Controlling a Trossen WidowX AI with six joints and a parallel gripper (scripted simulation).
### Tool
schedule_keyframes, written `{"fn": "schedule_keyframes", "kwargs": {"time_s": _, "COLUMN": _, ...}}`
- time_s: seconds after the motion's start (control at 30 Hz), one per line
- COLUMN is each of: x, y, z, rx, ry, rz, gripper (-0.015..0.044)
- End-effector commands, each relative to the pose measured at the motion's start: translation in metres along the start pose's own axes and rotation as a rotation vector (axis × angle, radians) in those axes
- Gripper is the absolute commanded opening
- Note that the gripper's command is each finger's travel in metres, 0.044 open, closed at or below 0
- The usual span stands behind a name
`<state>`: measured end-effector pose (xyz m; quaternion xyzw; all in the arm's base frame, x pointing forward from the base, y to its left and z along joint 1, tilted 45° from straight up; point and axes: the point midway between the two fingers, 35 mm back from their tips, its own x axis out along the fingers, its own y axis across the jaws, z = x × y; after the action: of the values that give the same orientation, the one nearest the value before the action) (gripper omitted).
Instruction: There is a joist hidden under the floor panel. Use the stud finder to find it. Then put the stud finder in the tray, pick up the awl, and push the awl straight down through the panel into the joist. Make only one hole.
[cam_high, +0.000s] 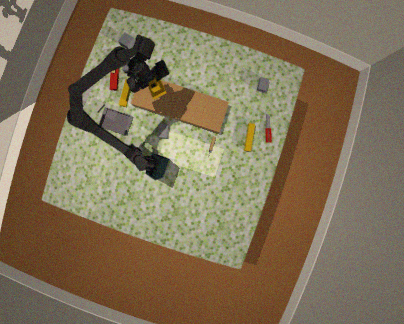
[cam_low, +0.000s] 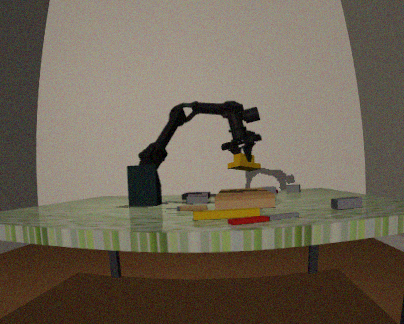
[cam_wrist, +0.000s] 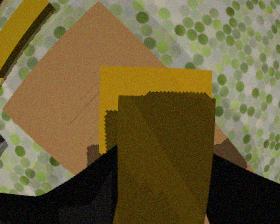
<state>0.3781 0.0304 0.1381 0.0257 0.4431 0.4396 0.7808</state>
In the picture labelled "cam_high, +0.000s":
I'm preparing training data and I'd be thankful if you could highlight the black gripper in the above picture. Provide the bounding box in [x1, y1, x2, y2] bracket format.
[126, 60, 169, 93]

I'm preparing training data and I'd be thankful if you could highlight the pale beige thin strip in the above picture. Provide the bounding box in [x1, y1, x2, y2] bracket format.
[82, 85, 94, 107]

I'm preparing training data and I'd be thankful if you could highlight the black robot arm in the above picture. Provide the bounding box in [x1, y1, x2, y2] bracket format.
[67, 34, 159, 173]

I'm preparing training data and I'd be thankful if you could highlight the red-handled awl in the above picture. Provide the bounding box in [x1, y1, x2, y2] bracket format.
[266, 114, 271, 142]

